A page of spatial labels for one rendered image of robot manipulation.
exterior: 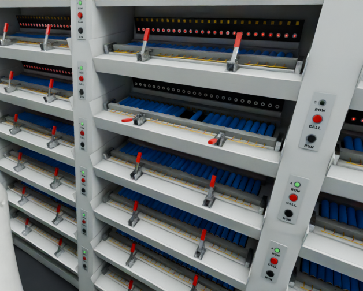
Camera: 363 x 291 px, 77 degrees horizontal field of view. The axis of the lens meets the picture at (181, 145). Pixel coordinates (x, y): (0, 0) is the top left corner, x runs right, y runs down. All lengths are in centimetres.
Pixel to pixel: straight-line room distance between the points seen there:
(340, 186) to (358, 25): 32
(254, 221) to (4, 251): 57
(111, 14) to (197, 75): 40
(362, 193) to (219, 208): 33
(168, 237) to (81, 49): 69
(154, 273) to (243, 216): 46
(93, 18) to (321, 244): 89
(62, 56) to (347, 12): 81
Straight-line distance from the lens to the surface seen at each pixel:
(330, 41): 57
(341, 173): 62
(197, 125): 66
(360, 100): 58
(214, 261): 81
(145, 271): 100
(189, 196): 72
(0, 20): 147
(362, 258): 72
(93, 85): 83
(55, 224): 126
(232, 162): 62
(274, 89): 57
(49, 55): 99
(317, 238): 71
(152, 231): 87
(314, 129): 56
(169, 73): 65
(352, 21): 57
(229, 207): 70
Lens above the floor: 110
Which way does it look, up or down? 18 degrees down
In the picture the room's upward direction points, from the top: 7 degrees clockwise
